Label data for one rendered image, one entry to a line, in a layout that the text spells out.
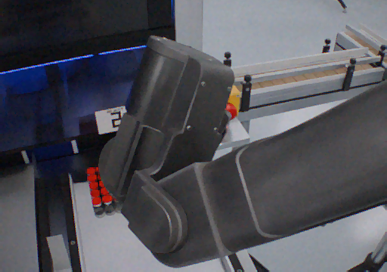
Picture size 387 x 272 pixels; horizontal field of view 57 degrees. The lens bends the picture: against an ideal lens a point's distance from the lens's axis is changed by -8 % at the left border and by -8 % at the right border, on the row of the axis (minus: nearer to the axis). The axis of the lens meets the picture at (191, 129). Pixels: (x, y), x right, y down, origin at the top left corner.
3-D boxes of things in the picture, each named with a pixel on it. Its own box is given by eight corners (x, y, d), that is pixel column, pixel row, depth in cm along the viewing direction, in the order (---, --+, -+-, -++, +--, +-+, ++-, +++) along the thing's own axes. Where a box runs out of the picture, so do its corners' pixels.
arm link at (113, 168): (83, 189, 29) (145, 224, 28) (107, 109, 27) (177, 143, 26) (124, 166, 36) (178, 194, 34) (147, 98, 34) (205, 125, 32)
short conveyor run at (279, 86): (189, 137, 104) (189, 88, 94) (173, 105, 116) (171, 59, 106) (381, 95, 121) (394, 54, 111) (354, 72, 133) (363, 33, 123)
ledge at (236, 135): (186, 121, 107) (186, 115, 106) (229, 112, 110) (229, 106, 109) (203, 153, 96) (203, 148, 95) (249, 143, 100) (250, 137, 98)
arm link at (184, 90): (160, 267, 22) (244, 242, 28) (236, 88, 19) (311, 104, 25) (72, 165, 30) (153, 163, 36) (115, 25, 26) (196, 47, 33)
